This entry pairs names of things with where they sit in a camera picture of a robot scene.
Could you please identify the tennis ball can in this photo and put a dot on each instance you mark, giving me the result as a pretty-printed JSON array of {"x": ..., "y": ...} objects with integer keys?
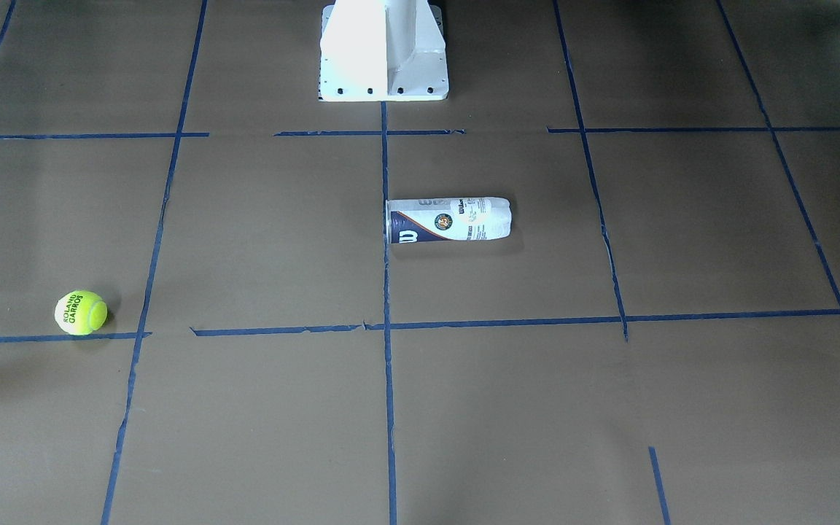
[{"x": 447, "y": 219}]

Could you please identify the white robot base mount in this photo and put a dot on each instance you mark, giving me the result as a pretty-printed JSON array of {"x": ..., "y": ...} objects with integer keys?
[{"x": 374, "y": 51}]

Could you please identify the yellow tennis ball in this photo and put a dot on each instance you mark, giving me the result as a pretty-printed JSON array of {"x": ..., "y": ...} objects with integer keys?
[{"x": 80, "y": 312}]

